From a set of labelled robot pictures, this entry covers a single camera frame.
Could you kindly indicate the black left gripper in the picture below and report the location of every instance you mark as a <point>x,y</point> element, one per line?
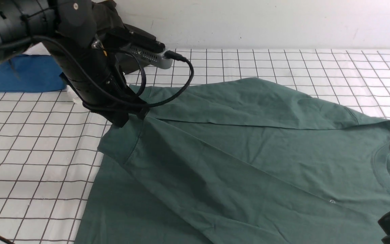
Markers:
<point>88,72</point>

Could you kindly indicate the green long-sleeved shirt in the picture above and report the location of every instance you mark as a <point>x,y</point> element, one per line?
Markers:
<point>241,162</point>

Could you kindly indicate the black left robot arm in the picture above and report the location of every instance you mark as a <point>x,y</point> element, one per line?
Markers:
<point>86,39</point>

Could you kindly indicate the dark olive shirt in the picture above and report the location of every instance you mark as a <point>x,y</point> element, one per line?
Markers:
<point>106,17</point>

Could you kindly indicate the blue shirt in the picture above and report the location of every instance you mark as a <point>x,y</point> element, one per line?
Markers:
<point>30,74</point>

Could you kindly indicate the white checkered tablecloth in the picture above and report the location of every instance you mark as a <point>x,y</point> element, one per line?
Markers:
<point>49,146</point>

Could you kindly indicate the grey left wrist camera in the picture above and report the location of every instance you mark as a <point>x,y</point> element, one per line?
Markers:
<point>144,49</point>

